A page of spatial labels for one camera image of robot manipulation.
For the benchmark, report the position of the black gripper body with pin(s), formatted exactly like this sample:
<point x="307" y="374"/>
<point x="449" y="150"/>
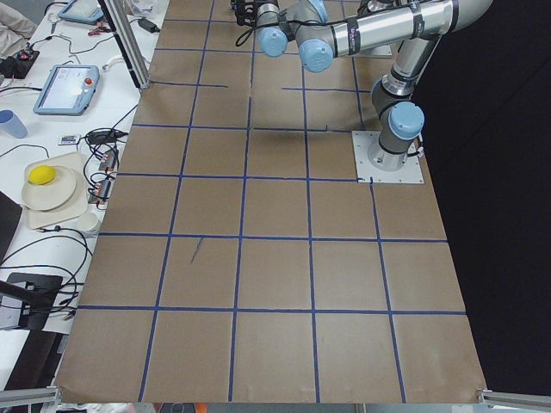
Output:
<point x="250" y="7"/>

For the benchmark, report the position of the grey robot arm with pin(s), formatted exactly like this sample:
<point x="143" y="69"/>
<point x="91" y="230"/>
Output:
<point x="415" y="27"/>

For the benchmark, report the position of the black power adapter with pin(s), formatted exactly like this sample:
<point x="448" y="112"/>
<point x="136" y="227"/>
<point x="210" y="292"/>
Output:
<point x="148" y="25"/>

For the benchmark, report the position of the blue teach pendant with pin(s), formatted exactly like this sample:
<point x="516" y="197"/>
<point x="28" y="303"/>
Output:
<point x="68" y="90"/>
<point x="82" y="11"/>

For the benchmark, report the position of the beige tray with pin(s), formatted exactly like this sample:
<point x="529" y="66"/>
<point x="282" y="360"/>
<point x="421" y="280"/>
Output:
<point x="74" y="207"/>

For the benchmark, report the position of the beige plate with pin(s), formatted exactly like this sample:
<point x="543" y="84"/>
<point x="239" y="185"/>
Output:
<point x="52" y="195"/>

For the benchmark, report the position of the blue plastic cup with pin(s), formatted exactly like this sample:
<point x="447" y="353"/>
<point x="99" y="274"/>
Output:
<point x="12" y="124"/>

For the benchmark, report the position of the yellow lemon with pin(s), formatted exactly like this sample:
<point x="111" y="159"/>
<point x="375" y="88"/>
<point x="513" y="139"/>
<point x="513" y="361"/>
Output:
<point x="42" y="175"/>

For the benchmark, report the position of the white paper cup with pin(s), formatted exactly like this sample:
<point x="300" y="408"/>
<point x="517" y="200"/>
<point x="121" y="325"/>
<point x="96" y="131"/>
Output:
<point x="89" y="224"/>

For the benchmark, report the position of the aluminium frame post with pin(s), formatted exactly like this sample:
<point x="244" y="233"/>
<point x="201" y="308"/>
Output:
<point x="118" y="22"/>

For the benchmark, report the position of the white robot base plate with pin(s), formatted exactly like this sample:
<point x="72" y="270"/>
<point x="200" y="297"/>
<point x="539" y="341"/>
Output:
<point x="374" y="165"/>

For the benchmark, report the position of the black camera stand base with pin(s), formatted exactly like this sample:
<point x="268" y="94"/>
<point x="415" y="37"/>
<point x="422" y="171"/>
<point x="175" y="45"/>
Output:
<point x="26" y="300"/>

